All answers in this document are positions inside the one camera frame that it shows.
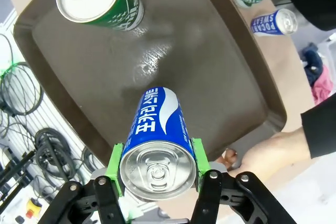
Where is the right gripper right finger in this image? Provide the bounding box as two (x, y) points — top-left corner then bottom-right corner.
(190, 137), (297, 224)

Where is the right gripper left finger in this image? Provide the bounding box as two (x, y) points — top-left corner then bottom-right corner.
(39, 142), (127, 224)

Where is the blue Pocari Sweat can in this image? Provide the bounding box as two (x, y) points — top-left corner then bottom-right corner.
(250, 8), (299, 37)
(119, 87), (197, 201)

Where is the dark brown serving tray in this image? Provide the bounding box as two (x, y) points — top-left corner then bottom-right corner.
(13, 0), (287, 161)

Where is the person's left forearm black sleeve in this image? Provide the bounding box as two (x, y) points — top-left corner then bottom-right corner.
(300, 100), (336, 159)

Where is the person's left hand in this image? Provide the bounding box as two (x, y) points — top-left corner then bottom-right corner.
(217, 126), (312, 185)

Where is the yellow emergency stop button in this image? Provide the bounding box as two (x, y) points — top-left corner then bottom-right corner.
(25, 197), (43, 219)

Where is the black metal stand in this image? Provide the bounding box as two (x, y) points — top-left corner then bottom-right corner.
(0, 150), (37, 209)

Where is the pink cloth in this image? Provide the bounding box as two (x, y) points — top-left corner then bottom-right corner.
(312, 65), (334, 105)

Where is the navy blue cloth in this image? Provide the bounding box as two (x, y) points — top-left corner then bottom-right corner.
(300, 42), (325, 86)

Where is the grey coiled cable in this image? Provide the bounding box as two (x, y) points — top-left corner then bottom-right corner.
(34, 128), (79, 183)
(0, 61), (44, 116)

